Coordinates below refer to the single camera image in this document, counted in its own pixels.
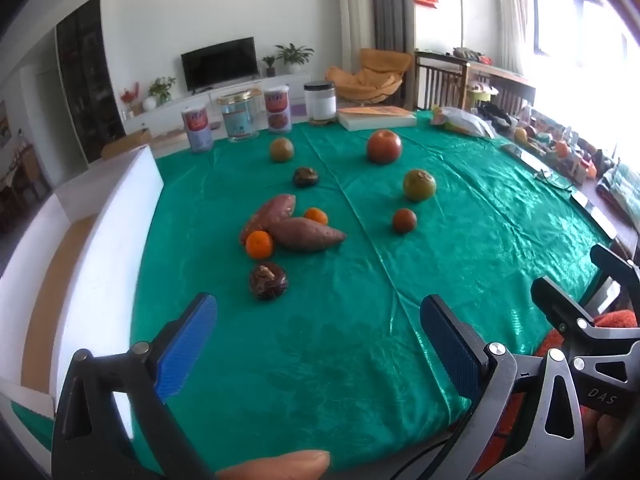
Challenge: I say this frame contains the reddish brown passion fruit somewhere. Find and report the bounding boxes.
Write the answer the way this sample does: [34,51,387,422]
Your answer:
[392,208,418,235]

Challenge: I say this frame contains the thick book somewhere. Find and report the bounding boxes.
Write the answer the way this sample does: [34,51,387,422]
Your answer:
[336,106,418,132]

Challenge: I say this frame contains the dark cloth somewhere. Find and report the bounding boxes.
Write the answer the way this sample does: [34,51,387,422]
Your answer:
[452,46,493,65]

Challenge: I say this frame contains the eyeglasses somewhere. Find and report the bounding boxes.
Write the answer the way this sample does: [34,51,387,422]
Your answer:
[534,169,573,192]

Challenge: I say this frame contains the tall red label can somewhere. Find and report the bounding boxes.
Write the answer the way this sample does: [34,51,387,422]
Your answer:
[264,85,293,135]

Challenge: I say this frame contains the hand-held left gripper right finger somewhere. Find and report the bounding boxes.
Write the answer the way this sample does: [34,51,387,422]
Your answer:
[419,294,586,480]

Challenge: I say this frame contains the person's left hand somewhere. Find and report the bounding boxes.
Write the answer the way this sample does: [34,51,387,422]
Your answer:
[215,449,331,480]

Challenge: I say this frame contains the purple sweet potato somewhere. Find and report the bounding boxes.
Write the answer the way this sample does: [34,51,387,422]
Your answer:
[270,217,348,253]
[239,194,298,246]

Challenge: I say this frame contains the flat screen television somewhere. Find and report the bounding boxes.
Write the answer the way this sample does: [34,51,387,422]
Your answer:
[180,37,259,95]

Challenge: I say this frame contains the small tin can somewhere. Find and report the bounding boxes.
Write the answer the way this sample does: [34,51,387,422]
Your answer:
[181,104,214,154]

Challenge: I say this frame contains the red apple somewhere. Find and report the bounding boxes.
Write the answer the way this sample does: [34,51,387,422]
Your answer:
[366,129,404,165]

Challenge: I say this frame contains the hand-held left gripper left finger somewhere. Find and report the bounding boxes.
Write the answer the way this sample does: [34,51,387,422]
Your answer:
[51,292,219,480]

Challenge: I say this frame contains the leafy potted plant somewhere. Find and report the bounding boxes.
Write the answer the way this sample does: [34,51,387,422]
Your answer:
[148,76,177,107]

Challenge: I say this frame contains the wooden railing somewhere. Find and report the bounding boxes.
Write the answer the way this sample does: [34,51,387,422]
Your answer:
[414,50,537,116]

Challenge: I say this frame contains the red flower arrangement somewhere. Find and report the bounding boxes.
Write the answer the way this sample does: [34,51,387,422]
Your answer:
[120,82,141,116]

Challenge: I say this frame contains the white television cabinet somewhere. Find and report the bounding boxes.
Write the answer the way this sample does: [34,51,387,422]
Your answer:
[121,72,328,153]

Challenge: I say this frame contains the pile of toys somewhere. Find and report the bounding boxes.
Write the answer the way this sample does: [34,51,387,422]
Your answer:
[510,105,616,186]

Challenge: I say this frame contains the window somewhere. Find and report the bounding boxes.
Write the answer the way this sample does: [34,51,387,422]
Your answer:
[531,0,631,61]

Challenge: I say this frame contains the green tablecloth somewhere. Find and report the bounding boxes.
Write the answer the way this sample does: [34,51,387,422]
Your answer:
[10,110,613,476]

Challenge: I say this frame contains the plastic snack bag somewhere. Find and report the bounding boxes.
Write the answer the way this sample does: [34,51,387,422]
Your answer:
[430,106,498,140]

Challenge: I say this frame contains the dark display cabinet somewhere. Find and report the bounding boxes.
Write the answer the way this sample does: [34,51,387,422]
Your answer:
[55,0,126,163]

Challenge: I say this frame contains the plastic jar black lid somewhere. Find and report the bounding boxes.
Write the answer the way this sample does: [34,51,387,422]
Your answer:
[303,80,337,122]

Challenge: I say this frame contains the white curtain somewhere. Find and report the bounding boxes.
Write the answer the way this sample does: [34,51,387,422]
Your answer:
[495,0,536,78]

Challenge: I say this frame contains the orange lounge chair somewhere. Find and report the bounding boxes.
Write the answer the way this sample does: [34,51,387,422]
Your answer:
[325,48,414,106]

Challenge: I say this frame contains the grey curtain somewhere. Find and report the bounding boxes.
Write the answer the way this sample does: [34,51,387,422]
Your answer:
[356,0,416,53]

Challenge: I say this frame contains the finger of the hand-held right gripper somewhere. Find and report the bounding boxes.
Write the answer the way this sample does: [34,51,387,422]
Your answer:
[590,243,640,288]
[530,276,640,343]

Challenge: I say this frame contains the greenish orange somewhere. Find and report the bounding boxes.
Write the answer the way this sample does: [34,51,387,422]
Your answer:
[403,169,437,203]
[269,137,295,163]

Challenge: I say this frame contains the white foam box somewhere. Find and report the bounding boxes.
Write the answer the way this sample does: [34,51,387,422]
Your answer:
[0,144,166,441]

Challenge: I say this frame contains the glass jar gold lid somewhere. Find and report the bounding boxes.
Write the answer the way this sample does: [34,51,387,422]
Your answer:
[218,91,261,144]

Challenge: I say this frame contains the white standing air conditioner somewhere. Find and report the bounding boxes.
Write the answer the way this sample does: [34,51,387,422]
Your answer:
[337,0,376,68]

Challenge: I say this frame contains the large potted plant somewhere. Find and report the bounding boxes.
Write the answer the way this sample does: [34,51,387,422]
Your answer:
[275,42,315,75]

